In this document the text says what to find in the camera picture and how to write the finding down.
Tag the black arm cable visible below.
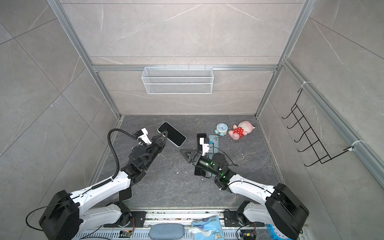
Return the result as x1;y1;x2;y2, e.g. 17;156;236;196
107;128;139;181

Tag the round blue clock device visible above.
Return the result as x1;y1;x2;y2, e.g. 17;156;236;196
267;224;291;240

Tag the blue tissue pack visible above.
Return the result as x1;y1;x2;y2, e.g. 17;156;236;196
189;216;224;240

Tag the grey blue cushion pad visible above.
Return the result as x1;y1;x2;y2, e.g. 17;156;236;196
149;224;185;240

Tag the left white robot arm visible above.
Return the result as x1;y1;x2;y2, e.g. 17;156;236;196
39;131;168;240

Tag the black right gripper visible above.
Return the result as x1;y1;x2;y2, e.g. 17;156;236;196
181;149;222;178

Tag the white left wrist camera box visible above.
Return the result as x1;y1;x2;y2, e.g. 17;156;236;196
136;128;152;146

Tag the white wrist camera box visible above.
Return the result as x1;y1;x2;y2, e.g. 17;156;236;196
136;128;152;146
199;138;210;156

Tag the white wire mesh basket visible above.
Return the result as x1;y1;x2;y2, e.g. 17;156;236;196
142;67;214;95

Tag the cased phone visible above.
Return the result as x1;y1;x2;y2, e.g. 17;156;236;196
119;187;133;202
158;122;187;148
197;133;209;151

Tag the pink plush pig toy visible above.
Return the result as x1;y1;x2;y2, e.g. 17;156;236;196
228;121;256;140

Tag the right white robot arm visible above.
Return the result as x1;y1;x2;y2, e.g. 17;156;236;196
180;149;310;240

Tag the blue cream alarm clock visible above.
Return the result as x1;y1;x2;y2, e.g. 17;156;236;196
215;123;229;137

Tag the black wire hook rack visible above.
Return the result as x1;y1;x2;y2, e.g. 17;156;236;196
281;89;355;168

